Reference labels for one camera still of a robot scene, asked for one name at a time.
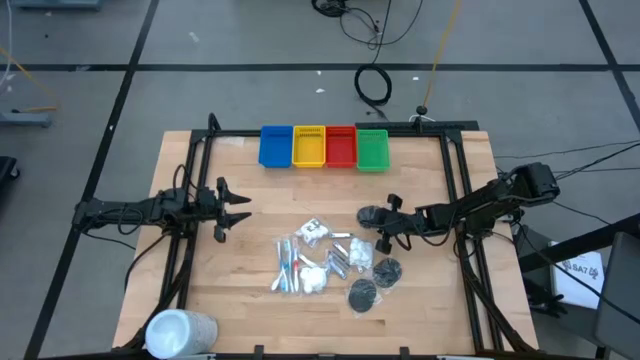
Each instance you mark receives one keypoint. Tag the black caster base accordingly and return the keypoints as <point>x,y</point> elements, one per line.
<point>6,170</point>

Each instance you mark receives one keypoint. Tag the yellow plastic bin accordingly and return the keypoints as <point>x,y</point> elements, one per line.
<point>309,150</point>

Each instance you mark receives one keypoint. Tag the cotton balls plastic bag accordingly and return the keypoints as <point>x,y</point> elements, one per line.
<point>360,252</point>
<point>312,232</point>
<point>312,280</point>

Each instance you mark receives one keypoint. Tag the white printed box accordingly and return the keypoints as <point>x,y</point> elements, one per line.
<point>580,280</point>

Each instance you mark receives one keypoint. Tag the red plastic bin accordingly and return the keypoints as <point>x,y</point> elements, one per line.
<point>341,147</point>

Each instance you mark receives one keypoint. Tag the black edge bracket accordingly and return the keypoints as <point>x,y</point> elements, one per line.
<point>258,350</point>
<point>404,351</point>

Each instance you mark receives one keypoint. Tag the silver foil toothpaste tube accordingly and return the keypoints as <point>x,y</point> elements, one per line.
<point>334,263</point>
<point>340,248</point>
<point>341,234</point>
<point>342,271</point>

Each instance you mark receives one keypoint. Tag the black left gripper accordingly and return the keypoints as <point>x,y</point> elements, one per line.
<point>221,207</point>

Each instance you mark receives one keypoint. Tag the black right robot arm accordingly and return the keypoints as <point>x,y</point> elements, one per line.
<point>480,202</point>

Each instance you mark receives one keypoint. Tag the teal toothbrush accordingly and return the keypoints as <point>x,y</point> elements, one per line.
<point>287,252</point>

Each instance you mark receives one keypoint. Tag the blue plastic bin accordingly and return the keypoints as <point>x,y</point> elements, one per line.
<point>275,147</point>

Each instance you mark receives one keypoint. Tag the white cylindrical container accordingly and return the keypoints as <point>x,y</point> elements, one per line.
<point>172,335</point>

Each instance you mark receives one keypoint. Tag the grey metal floor base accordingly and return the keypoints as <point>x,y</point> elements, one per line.
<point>25,120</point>
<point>55,4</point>

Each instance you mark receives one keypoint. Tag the black metal table frame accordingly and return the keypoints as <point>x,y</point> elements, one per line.
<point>235,133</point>

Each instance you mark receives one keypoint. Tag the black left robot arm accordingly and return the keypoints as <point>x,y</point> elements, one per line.
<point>125,207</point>

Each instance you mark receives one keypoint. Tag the clear packaged metal tool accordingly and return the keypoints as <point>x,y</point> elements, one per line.
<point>307,260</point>

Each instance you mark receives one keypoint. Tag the black desk edge bar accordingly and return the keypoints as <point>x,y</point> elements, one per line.
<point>575,244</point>

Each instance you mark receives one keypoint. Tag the green plastic bin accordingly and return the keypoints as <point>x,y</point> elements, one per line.
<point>373,150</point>

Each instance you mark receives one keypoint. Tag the red toothbrush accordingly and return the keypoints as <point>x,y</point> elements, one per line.
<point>296,267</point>

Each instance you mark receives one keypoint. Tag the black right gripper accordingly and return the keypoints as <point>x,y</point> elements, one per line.
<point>400,222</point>

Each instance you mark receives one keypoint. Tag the blue toothbrush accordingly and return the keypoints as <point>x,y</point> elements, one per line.
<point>279,265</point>

